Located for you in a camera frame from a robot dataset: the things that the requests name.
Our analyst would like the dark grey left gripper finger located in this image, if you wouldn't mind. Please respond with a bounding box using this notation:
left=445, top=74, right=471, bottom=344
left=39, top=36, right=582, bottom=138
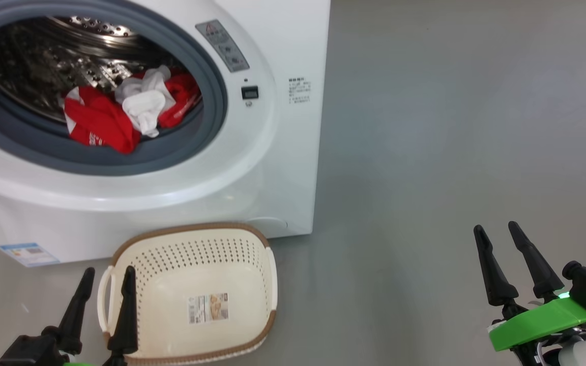
left=57, top=267, right=96, bottom=355
left=107, top=265, right=139, bottom=357

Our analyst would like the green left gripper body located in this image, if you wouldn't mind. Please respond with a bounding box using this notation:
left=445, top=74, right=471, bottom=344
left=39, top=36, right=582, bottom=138
left=62, top=353, right=139, bottom=366

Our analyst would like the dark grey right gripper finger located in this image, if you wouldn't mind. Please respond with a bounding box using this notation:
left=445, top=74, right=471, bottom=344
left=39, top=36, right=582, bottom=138
left=507, top=221, right=565, bottom=299
left=473, top=225, right=519, bottom=307

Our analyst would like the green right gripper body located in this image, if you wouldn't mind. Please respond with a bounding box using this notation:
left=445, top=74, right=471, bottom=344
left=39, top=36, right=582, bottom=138
left=487, top=294, right=586, bottom=366

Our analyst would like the red garment with white trim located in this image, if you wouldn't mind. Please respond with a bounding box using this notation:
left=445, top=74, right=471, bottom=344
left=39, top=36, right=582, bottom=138
left=63, top=69, right=201, bottom=155

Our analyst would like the cream perforated basket brown rim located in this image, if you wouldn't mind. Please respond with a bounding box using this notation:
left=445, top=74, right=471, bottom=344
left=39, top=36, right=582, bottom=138
left=97, top=222, right=279, bottom=366

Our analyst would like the white front-load washing machine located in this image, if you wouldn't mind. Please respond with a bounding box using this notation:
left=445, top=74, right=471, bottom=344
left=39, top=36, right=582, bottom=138
left=0, top=0, right=332, bottom=266

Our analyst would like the perforated steel washer drum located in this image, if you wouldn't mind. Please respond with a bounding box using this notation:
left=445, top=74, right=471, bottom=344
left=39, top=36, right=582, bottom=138
left=0, top=15, right=205, bottom=126

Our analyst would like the blue energy label sticker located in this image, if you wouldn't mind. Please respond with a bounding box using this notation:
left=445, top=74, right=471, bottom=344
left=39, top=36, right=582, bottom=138
left=0, top=242, right=61, bottom=268

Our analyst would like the round drain filter cover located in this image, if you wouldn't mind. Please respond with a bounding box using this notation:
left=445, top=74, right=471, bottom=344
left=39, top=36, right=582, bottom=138
left=245, top=217, right=289, bottom=238

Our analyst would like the grey warning sticker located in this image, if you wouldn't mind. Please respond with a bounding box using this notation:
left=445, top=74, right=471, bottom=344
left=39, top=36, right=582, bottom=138
left=195, top=19, right=251, bottom=73

